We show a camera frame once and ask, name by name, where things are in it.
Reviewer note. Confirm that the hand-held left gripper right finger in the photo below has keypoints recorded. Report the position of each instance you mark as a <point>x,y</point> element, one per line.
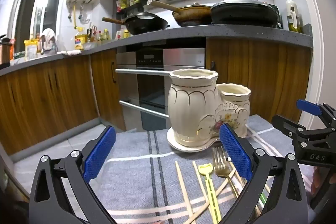
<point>235,151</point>

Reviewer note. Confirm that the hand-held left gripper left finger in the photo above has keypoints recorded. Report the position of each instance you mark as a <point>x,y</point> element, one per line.
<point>99,153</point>

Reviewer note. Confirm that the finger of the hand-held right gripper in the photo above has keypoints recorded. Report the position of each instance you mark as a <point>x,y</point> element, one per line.
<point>284,123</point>
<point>308,107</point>

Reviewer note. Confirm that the gold metal fork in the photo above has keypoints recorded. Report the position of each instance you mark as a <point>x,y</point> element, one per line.
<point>221,165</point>

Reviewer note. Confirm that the wooden chopstick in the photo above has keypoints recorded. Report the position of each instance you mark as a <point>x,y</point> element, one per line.
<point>202,207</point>
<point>183,187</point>
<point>198,174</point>
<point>239,178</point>

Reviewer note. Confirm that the yellow tulip-shaped plastic pick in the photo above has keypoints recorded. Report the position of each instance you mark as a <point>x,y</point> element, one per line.
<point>205,170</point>

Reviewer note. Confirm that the green plastic pick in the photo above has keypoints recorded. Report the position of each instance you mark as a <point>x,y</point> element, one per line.
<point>262,200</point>

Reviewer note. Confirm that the cream ceramic utensil holder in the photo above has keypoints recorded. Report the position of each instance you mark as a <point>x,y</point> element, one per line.
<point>189,106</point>

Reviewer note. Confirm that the person's right hand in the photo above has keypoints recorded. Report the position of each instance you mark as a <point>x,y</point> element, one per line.
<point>318,180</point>

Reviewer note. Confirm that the grey plaid table cloth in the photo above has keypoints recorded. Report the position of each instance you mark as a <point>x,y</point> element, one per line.
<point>136,166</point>

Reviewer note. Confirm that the narrow wooden base cabinet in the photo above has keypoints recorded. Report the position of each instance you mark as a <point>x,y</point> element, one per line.
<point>275,71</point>

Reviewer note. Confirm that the cream ceramic drip tray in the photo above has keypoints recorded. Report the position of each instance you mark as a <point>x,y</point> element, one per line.
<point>181,147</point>

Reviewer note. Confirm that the long wooden base cabinet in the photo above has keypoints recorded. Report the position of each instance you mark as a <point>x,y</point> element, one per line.
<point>52,98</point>

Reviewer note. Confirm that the oil dispenser bottle white lid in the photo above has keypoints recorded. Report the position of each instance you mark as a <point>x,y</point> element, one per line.
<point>292,22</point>

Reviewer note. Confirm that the stainless built-in oven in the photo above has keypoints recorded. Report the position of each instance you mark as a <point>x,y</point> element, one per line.
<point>157,87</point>

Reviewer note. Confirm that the dark green kitchen appliance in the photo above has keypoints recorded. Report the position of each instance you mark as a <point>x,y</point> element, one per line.
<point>278,18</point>

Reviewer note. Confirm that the grey stone countertop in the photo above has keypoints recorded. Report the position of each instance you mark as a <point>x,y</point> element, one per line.
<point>236,32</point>

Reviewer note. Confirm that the dishcloth on counter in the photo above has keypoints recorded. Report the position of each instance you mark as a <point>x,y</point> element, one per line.
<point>71,52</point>

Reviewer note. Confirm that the clear glass bowl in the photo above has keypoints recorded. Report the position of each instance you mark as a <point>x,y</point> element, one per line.
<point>89,46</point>

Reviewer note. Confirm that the yellow cooking oil bottle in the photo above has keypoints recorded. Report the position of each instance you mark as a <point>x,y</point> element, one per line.
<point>79,41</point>

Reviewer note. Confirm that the row of condiment bottles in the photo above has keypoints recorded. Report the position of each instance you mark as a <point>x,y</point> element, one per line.
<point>101,35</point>

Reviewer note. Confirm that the yellow food bag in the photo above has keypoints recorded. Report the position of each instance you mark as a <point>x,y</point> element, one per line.
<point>31,49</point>

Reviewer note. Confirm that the white rag on faucet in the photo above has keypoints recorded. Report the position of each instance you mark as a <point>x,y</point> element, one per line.
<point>48,35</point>

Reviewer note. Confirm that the dark brown thermos jug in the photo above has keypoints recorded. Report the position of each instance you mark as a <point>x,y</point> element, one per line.
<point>5,52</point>

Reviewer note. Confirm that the black seasoning rack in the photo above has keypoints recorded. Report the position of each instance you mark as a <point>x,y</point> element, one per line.
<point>131,7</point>

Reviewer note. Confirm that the kitchen window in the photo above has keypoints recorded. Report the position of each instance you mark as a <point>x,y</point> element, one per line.
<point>39,3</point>

